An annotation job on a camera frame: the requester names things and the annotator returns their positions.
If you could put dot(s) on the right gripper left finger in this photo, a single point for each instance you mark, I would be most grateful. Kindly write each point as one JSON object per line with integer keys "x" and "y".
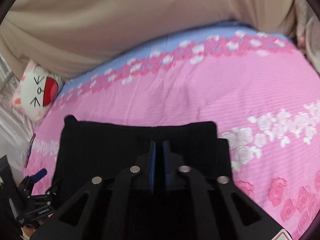
{"x": 105, "y": 207}

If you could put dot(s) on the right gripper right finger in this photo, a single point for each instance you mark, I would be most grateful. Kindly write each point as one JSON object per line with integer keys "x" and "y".
{"x": 206, "y": 201}

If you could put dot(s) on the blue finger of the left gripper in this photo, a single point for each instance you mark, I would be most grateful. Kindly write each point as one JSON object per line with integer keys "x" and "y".
{"x": 35, "y": 178}

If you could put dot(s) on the black pants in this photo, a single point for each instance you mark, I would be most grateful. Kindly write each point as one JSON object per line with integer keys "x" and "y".
{"x": 89, "y": 149}

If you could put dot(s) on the silver satin curtain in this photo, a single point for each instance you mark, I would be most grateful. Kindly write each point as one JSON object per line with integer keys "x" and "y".
{"x": 16, "y": 128}

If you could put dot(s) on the white cartoon cat pillow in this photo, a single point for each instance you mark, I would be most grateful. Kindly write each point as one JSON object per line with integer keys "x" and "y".
{"x": 36, "y": 92}

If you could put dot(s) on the pink rose bedsheet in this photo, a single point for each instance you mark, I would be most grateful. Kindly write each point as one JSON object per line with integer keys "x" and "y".
{"x": 258, "y": 88}

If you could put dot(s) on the beige curtain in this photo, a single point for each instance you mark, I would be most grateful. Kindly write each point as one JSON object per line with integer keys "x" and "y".
{"x": 70, "y": 37}

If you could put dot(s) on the floral fabric at right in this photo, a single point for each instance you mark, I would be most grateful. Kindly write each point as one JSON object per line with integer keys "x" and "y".
{"x": 307, "y": 32}

